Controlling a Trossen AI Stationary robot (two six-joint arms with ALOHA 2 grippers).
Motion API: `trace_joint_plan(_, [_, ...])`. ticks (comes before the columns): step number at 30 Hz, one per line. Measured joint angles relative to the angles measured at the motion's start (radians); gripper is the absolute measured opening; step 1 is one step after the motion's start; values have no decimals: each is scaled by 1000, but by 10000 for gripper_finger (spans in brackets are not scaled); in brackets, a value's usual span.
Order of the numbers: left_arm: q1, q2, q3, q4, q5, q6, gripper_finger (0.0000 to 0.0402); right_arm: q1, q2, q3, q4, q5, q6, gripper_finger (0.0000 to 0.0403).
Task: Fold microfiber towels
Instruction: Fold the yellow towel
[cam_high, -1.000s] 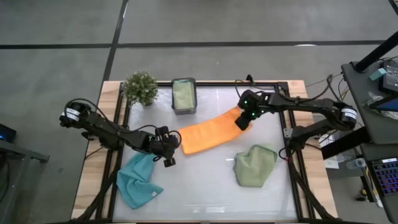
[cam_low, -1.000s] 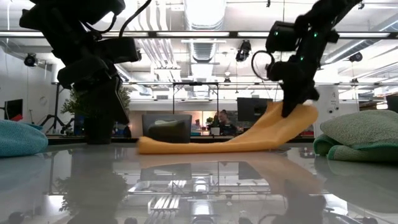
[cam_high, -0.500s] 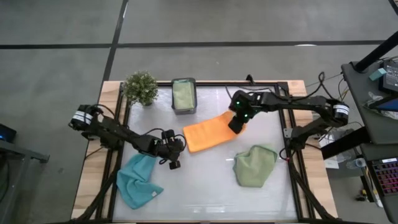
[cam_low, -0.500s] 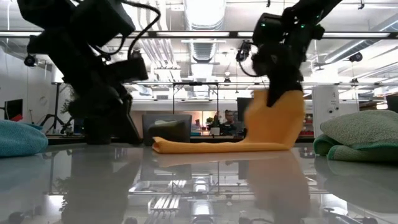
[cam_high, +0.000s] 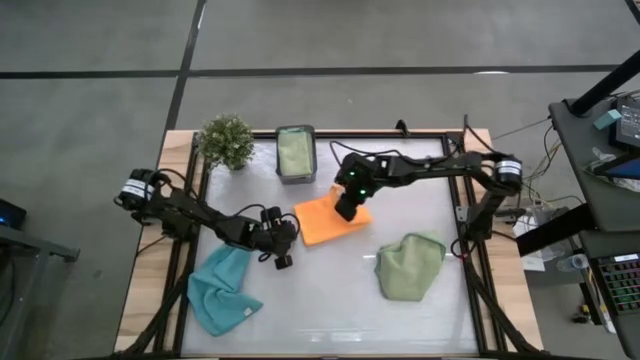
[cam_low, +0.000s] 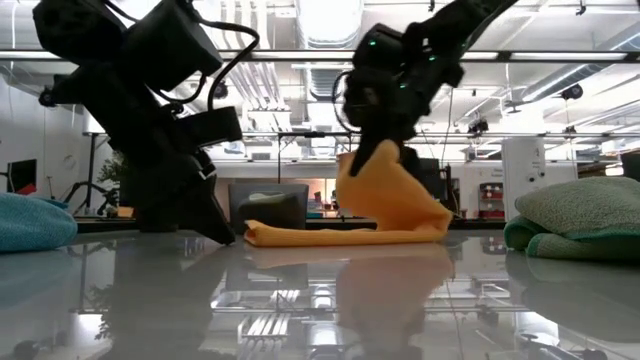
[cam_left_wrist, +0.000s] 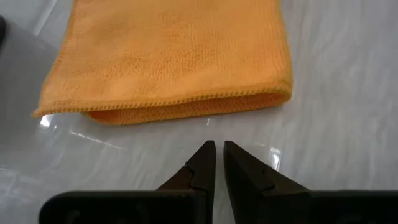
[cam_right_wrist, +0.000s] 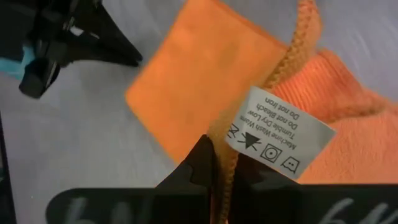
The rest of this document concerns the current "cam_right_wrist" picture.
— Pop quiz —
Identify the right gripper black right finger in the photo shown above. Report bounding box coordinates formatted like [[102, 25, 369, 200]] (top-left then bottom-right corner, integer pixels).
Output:
[[229, 154, 398, 224]]

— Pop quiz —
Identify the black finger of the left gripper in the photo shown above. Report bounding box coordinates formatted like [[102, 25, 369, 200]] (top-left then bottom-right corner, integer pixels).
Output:
[[74, 0, 144, 62], [71, 32, 140, 67]]

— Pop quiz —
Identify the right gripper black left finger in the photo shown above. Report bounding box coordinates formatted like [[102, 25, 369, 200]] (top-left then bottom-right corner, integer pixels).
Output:
[[45, 134, 215, 224]]

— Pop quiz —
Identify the blue microfiber towel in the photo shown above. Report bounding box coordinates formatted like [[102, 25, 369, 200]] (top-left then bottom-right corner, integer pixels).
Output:
[[0, 43, 35, 80]]

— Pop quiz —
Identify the orange microfiber towel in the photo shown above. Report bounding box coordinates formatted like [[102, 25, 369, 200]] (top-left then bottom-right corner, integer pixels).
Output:
[[124, 0, 398, 224]]

